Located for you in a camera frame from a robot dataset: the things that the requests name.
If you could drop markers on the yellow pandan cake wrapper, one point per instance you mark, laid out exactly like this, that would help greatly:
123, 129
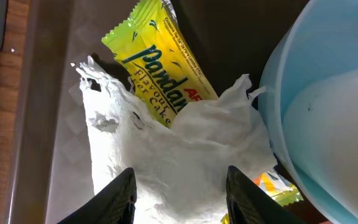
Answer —
166, 75

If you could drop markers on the white plastic cup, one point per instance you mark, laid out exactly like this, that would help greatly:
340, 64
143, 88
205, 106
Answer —
321, 134

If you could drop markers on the white tissue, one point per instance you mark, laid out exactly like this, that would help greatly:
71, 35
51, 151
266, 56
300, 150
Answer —
180, 171

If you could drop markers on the light blue bowl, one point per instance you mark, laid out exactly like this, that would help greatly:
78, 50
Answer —
322, 43

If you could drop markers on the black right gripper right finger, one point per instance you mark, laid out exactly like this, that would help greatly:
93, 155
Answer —
248, 204

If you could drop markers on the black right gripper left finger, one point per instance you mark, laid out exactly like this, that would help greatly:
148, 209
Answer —
115, 204

